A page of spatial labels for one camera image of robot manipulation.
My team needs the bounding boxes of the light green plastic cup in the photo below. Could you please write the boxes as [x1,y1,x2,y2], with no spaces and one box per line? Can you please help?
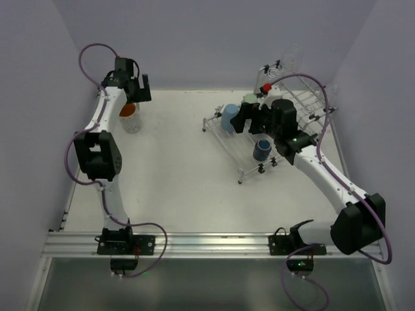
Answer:
[241,93,258,104]

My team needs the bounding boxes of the light blue plastic cup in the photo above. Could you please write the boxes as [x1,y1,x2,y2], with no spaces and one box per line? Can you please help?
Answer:
[220,104,239,133]

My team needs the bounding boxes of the white patterned ceramic mug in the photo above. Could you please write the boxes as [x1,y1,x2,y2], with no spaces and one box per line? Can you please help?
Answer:
[119,103,141,133]

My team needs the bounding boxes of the dark blue ceramic cup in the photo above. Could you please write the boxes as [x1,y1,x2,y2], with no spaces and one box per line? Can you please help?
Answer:
[253,139,272,161]

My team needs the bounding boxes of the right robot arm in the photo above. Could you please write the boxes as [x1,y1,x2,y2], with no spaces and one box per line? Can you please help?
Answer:
[230,99,390,255]

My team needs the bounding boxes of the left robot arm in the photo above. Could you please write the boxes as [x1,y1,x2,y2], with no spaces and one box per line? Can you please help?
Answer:
[74,56,151,255]

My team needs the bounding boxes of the clear glass on rack top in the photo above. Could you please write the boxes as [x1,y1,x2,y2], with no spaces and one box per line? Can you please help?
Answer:
[280,44,303,73]

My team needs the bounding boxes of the clear glass on rack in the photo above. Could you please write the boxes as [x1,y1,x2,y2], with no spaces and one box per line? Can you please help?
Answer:
[324,82,338,107]
[280,44,303,73]

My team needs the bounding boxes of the clear glass on rack right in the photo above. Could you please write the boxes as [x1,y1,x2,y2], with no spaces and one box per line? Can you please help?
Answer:
[324,82,338,107]

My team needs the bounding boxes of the right black controller box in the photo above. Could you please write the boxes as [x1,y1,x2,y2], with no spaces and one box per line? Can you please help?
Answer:
[285,255,314,277]

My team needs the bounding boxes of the black controller box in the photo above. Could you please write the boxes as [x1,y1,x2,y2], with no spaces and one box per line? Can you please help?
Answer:
[110,259,138,276]
[285,255,314,277]

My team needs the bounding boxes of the left black controller box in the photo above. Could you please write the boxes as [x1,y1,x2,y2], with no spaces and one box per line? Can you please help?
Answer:
[110,259,138,276]

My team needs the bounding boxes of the metal wire dish rack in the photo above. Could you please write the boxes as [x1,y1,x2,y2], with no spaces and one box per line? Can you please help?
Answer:
[202,60,336,184]

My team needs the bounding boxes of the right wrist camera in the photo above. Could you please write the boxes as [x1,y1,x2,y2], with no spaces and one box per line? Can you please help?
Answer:
[258,83,283,108]

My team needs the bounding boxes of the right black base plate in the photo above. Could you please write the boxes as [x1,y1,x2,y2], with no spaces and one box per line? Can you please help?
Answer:
[268,220,327,256]

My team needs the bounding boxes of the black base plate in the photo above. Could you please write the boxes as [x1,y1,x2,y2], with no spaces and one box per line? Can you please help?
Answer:
[95,227,156,256]
[268,220,327,256]

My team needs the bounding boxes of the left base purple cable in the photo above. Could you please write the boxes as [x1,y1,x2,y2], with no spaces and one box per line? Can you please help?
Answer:
[110,222,169,279]

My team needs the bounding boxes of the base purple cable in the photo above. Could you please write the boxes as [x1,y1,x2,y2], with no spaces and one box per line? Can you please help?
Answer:
[279,244,329,311]
[110,222,169,279]

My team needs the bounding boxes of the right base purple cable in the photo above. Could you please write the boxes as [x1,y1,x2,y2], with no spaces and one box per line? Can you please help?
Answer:
[279,244,329,311]

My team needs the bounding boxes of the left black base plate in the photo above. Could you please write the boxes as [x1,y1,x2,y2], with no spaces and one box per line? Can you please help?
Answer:
[95,227,156,256]

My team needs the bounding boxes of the aluminium mounting rail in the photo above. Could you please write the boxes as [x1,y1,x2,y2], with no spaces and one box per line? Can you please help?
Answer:
[45,229,383,260]

